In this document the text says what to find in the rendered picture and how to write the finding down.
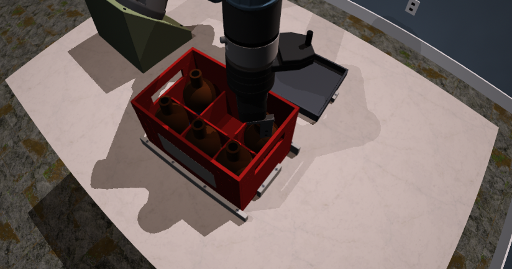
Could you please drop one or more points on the brown bottle with red label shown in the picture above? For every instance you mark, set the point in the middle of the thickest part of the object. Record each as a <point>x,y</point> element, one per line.
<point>252,138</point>

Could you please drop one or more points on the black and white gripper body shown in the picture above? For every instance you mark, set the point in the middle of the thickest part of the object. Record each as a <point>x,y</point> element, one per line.
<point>251,71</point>

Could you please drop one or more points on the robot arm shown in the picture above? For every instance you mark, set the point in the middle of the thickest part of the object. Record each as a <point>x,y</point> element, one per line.
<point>247,23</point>

